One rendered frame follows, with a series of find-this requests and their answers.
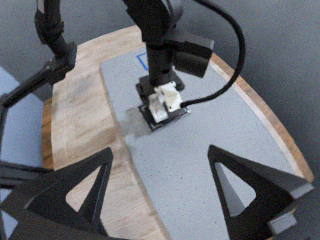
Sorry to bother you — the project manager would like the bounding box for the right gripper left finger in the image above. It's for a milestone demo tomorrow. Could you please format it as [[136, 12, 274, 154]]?
[[7, 147, 114, 234]]

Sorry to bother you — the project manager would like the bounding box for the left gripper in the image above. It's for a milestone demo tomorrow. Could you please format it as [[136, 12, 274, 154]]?
[[135, 66, 185, 112]]

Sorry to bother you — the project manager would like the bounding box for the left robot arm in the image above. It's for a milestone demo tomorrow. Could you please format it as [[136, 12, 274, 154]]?
[[34, 0, 214, 79]]

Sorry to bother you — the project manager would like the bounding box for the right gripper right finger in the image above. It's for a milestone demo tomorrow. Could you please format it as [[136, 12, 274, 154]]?
[[207, 144, 315, 240]]

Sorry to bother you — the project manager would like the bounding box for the white well plate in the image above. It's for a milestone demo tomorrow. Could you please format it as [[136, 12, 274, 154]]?
[[149, 92, 168, 122]]

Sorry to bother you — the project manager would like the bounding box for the grey flat work mat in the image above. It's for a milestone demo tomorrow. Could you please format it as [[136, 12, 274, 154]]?
[[99, 47, 296, 240]]

